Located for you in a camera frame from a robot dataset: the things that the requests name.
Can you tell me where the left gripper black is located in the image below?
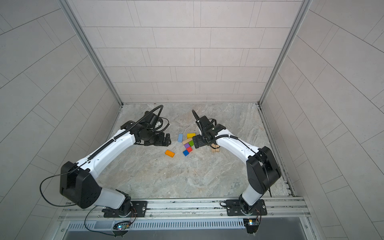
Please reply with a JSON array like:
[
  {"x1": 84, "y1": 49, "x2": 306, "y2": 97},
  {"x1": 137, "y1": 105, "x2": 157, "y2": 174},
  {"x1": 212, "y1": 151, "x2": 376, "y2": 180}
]
[{"x1": 144, "y1": 129, "x2": 174, "y2": 146}]

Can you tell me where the aluminium mounting rail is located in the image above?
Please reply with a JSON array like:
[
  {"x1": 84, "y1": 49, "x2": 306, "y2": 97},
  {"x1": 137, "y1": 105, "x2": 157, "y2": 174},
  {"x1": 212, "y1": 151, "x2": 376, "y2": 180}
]
[{"x1": 58, "y1": 196, "x2": 310, "y2": 221}]

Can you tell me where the left black cable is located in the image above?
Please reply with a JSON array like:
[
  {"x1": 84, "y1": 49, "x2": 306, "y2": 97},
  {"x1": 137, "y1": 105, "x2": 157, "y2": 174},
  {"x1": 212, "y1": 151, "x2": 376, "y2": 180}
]
[{"x1": 38, "y1": 172, "x2": 136, "y2": 237}]

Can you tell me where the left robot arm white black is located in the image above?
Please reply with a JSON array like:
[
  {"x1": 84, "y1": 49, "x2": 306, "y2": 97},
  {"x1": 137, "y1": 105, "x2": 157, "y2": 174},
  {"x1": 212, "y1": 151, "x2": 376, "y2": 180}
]
[{"x1": 59, "y1": 111, "x2": 171, "y2": 217}]

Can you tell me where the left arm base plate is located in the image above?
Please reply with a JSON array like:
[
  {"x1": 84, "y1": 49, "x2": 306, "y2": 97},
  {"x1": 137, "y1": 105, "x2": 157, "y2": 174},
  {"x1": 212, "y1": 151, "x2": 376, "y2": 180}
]
[{"x1": 102, "y1": 200, "x2": 148, "y2": 218}]

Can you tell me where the right controller board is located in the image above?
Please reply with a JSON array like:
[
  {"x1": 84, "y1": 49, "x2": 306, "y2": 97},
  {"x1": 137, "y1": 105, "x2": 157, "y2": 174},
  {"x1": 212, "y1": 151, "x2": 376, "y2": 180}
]
[{"x1": 243, "y1": 219, "x2": 261, "y2": 234}]

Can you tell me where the orange wood block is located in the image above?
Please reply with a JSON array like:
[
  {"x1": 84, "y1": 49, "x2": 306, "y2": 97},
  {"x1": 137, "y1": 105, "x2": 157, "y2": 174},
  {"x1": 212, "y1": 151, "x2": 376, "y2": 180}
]
[{"x1": 165, "y1": 150, "x2": 175, "y2": 158}]

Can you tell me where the left controller board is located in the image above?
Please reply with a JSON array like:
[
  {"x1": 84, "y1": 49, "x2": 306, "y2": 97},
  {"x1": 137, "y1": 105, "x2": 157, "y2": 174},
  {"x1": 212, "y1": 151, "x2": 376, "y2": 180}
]
[{"x1": 113, "y1": 221, "x2": 132, "y2": 231}]

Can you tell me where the yellow wood block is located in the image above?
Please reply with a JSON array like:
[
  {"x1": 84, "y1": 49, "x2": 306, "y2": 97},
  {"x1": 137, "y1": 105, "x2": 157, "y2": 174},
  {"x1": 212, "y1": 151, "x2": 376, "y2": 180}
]
[{"x1": 187, "y1": 133, "x2": 196, "y2": 139}]

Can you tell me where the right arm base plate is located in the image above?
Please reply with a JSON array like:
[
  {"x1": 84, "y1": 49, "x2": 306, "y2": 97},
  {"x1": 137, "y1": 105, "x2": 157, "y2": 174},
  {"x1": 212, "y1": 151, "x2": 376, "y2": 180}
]
[{"x1": 220, "y1": 199, "x2": 268, "y2": 216}]

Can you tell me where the perforated vent strip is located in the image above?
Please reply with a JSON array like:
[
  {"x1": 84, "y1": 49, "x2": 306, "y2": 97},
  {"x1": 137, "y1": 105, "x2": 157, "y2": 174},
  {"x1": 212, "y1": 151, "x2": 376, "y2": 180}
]
[{"x1": 67, "y1": 219, "x2": 245, "y2": 232}]

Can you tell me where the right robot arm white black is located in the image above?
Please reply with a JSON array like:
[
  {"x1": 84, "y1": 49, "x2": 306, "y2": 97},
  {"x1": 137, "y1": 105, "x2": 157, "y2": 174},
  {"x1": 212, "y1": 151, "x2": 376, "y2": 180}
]
[{"x1": 192, "y1": 111, "x2": 282, "y2": 215}]

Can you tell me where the controller board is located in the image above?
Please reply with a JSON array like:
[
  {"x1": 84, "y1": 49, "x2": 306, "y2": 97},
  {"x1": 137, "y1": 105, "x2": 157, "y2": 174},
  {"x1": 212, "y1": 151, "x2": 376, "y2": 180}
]
[
  {"x1": 113, "y1": 221, "x2": 132, "y2": 231},
  {"x1": 243, "y1": 219, "x2": 261, "y2": 234}
]

